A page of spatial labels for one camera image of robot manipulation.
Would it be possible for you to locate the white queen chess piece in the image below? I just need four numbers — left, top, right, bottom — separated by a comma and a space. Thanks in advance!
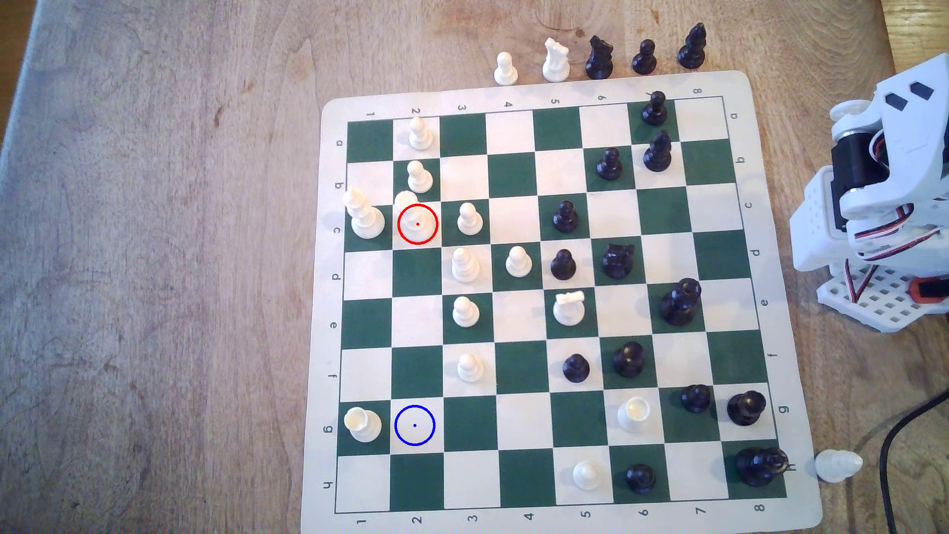
394, 190, 438, 244

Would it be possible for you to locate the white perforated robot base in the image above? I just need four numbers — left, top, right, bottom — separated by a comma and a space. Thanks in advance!
816, 260, 949, 332

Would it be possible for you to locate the white bishop chess piece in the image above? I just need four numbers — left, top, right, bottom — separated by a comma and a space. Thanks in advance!
815, 449, 864, 484
451, 247, 481, 283

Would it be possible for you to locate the white knight chess piece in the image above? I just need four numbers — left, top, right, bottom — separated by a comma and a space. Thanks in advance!
553, 291, 587, 326
542, 37, 571, 83

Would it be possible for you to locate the black knight chess piece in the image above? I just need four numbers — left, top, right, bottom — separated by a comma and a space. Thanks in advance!
601, 243, 636, 280
585, 35, 615, 81

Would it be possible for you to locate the green and white chess mat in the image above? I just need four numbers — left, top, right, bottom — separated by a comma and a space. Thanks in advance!
300, 70, 824, 534

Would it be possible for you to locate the black rook chess piece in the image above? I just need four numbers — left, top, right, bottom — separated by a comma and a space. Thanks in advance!
612, 341, 646, 378
727, 391, 768, 427

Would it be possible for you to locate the white rook chess piece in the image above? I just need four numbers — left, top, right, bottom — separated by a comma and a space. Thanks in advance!
617, 398, 652, 434
345, 407, 383, 444

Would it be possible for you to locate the black queen chess piece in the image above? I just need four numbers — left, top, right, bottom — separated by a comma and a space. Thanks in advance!
659, 278, 703, 327

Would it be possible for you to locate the black bishop chess piece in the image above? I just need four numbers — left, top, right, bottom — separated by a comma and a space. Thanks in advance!
643, 131, 673, 173
677, 23, 707, 71

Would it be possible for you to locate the black king chess piece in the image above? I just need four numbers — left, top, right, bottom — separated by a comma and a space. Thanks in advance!
735, 447, 789, 488

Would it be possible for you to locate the thick black cable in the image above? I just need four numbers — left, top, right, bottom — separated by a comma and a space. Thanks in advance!
879, 391, 949, 534

